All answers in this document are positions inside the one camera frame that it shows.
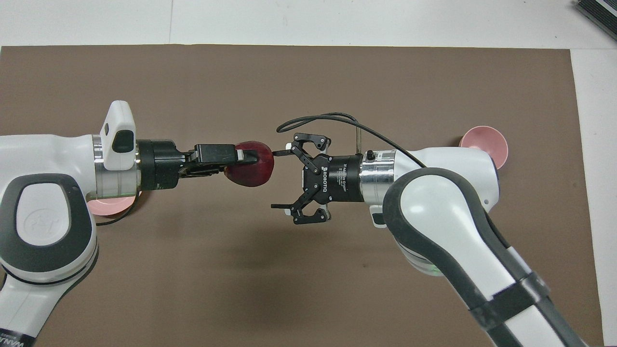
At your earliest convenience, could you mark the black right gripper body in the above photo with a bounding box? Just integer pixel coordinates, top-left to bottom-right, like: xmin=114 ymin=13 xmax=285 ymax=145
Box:
xmin=301 ymin=154 xmax=365 ymax=204

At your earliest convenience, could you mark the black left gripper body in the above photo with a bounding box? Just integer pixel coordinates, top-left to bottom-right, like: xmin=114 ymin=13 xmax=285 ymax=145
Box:
xmin=137 ymin=139 xmax=197 ymax=191

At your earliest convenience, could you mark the dark red apple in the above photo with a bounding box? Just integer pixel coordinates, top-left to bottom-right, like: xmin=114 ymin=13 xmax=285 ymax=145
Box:
xmin=224 ymin=140 xmax=275 ymax=188

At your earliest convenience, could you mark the pink plate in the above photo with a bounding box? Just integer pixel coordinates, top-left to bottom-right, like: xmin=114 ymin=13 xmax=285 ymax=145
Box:
xmin=87 ymin=190 xmax=143 ymax=217

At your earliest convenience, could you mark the pink bowl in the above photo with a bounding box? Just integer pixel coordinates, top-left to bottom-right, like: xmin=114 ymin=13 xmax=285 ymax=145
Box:
xmin=458 ymin=125 xmax=509 ymax=170

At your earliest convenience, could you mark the brown table mat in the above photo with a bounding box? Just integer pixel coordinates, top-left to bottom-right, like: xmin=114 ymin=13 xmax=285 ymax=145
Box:
xmin=0 ymin=44 xmax=605 ymax=347

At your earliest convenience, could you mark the dark ribbed device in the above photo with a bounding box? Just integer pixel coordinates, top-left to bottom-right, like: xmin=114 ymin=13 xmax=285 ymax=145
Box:
xmin=573 ymin=0 xmax=617 ymax=42

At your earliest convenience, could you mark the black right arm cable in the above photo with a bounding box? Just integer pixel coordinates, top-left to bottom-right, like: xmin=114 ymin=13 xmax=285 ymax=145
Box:
xmin=276 ymin=113 xmax=428 ymax=169

